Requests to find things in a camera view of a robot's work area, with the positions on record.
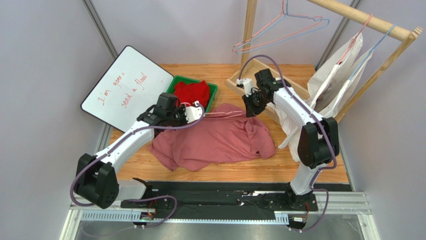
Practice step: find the white shirt on pink hanger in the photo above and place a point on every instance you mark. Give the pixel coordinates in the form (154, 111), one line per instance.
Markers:
(329, 80)

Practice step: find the blue hanger holding shirt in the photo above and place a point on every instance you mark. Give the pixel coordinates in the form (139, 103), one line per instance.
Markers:
(361, 62)

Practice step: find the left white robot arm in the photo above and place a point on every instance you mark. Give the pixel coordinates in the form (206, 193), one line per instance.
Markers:
(96, 182)

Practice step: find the pink wire hanger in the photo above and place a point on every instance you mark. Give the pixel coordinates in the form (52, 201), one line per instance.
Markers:
(318, 23)

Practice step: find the pink hanger holding shirt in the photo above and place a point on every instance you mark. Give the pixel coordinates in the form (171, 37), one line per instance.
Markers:
(353, 41)

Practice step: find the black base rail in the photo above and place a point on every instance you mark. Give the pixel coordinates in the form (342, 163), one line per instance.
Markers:
(219, 200)

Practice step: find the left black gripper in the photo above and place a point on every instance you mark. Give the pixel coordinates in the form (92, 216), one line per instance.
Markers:
(182, 110)

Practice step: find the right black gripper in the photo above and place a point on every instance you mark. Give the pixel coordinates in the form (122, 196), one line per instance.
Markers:
(253, 101)

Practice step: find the pink wire hanger taken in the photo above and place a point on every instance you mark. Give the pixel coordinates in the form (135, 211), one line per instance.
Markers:
(220, 114)

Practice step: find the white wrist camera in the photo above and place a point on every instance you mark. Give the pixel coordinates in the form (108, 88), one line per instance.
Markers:
(193, 112)
(246, 84)

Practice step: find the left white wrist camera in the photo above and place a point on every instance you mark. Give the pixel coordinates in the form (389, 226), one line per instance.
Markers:
(193, 112)

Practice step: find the pink t shirt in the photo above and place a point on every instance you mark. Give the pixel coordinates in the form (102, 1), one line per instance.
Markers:
(214, 141)

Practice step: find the white whiteboard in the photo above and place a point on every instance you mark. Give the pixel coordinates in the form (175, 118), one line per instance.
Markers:
(127, 89)

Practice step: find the red t shirt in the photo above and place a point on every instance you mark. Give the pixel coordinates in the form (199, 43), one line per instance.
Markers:
(192, 92)

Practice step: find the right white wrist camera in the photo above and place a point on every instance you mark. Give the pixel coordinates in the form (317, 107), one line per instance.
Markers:
(246, 84)

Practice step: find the green plastic bin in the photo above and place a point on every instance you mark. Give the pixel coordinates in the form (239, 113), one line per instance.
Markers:
(186, 80)

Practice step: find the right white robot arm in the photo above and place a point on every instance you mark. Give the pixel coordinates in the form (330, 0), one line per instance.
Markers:
(318, 144)

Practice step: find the white shirt on blue hanger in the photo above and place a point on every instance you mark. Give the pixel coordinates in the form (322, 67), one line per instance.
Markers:
(332, 110)

